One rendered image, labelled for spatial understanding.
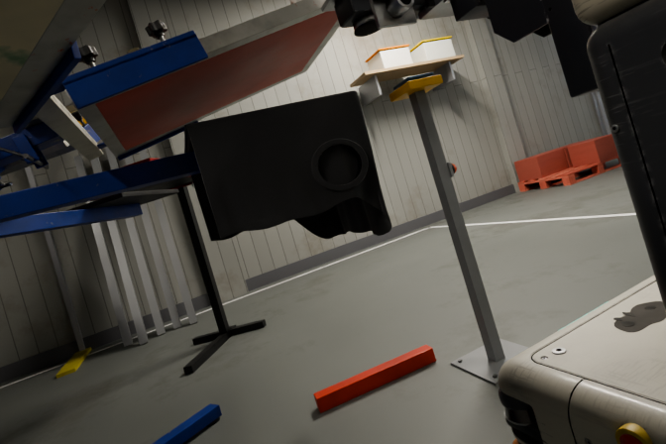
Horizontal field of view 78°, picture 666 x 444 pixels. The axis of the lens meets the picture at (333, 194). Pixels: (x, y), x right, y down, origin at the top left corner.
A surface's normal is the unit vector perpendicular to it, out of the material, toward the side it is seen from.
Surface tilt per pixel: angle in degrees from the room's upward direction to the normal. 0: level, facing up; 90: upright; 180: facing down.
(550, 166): 90
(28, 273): 90
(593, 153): 90
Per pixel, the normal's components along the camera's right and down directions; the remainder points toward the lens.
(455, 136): 0.37, -0.11
